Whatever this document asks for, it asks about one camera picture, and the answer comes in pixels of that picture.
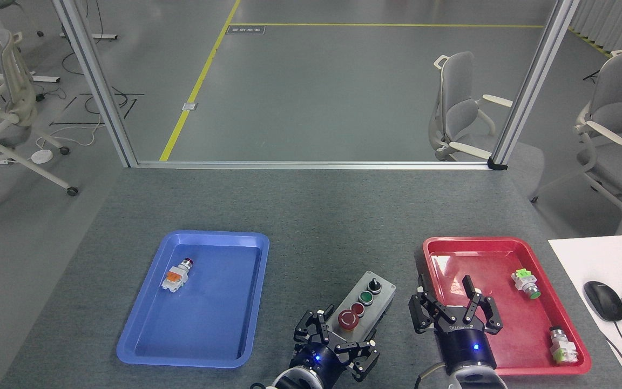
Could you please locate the red push button orange block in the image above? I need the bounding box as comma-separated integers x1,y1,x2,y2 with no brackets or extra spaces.
160,259,194,293

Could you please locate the red plastic tray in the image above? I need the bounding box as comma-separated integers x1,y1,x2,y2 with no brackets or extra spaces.
422,236,592,376

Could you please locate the grey office chair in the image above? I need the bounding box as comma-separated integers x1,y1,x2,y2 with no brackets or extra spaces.
529,50,622,236
428,51,545,204

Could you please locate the white mesh office chair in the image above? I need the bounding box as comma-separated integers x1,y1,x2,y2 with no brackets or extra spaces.
0,29,80,225

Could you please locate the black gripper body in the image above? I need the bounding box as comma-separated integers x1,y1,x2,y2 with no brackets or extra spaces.
434,320,499,375
288,339,354,388

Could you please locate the silver frame post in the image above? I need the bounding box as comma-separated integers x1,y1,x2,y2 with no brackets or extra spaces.
487,0,582,171
52,0,139,169

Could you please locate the green push button switch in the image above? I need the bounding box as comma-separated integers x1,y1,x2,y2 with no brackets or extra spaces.
511,269,542,300

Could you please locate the black floor cable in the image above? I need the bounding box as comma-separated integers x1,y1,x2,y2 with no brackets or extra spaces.
49,51,145,126

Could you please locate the white floor cable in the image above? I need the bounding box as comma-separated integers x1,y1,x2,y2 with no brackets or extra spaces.
36,123,107,153

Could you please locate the white side desk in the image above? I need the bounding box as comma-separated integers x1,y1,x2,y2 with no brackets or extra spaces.
547,233,622,389

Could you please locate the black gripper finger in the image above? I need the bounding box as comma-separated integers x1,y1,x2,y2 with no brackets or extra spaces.
408,274,452,335
337,338,381,382
293,308,340,353
461,275,505,336

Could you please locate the white desk foot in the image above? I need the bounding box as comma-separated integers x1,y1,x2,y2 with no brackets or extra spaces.
60,31,119,41
0,73,62,84

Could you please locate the silver frame crossbar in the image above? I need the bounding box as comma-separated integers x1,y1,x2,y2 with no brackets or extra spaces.
136,160,493,171

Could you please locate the black computer mouse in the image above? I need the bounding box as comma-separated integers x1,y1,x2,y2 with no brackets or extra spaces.
583,280,622,323

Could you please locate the grey control box with buttons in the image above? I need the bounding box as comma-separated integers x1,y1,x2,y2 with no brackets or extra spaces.
324,270,397,346

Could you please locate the silver push button green block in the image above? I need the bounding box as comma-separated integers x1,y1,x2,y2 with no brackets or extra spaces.
549,326,579,365

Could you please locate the blue plastic tray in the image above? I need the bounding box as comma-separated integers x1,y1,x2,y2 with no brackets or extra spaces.
116,230,270,369

